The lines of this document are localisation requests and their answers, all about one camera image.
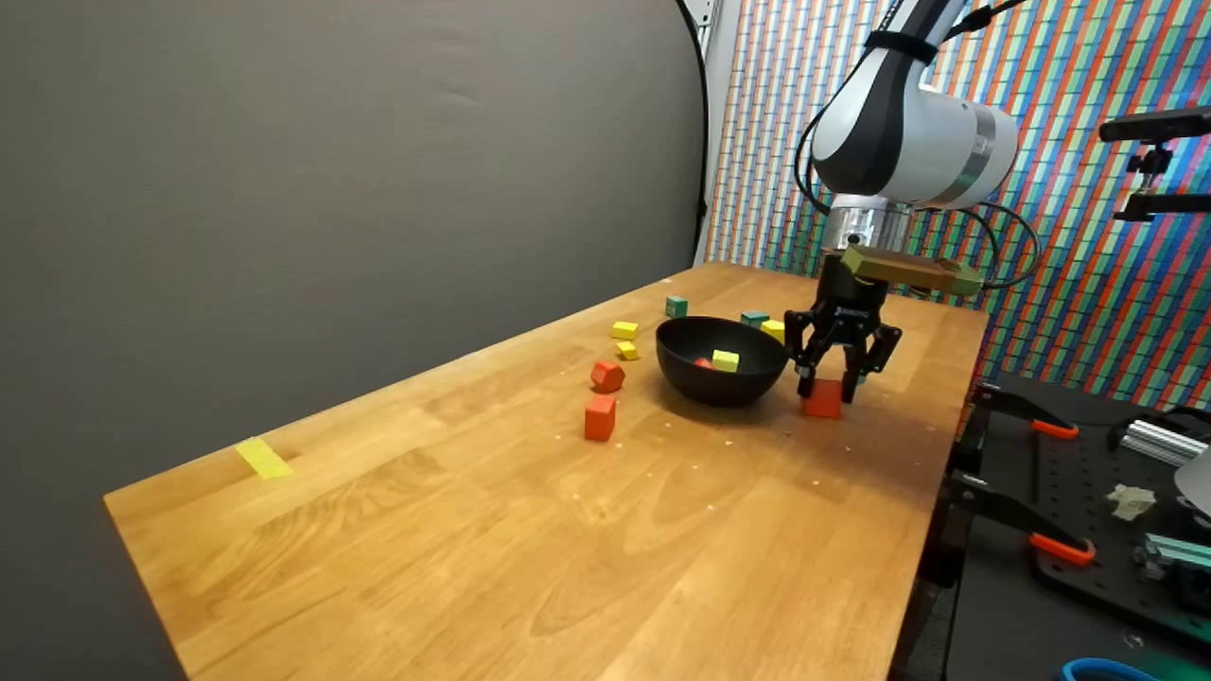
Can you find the yellow-green cube block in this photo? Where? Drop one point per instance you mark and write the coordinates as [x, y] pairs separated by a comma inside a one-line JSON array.
[[726, 360]]

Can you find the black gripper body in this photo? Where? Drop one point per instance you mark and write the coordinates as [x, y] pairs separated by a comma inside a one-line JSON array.
[[847, 312]]

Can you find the small yellow block behind bowl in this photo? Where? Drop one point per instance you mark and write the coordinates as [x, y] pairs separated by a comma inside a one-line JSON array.
[[627, 351]]

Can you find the black bowl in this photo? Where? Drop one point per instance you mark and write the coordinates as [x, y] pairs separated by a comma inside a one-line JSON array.
[[690, 337]]

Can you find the orange handled clamp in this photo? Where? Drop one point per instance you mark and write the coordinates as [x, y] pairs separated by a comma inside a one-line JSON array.
[[1063, 549]]

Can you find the yellow pentagon block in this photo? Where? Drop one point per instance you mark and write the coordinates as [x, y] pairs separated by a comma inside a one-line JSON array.
[[772, 327]]

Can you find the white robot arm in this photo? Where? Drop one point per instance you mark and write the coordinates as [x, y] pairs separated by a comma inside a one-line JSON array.
[[887, 147]]

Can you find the red hexagon block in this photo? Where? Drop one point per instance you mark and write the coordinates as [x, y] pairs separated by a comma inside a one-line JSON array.
[[607, 376]]

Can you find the black pegboard cart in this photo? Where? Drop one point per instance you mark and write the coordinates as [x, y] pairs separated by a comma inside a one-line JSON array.
[[1039, 461]]

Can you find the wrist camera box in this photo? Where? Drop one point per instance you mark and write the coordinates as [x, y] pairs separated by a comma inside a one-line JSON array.
[[929, 273]]

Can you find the teal cube block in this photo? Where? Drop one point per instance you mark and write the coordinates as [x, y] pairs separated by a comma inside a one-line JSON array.
[[755, 321], [674, 307]]

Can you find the small yellow cube far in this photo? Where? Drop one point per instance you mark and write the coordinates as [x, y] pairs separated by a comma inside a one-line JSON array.
[[627, 331]]

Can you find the grey backdrop screen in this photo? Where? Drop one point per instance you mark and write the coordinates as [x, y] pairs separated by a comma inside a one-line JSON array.
[[234, 215]]

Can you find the yellow tape strip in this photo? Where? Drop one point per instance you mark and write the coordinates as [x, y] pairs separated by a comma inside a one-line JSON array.
[[263, 461]]

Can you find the red triangular prism block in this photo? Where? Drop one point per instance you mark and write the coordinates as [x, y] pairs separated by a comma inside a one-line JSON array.
[[824, 404]]

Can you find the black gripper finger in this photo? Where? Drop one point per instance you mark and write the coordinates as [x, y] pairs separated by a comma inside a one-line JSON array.
[[806, 369], [858, 369]]

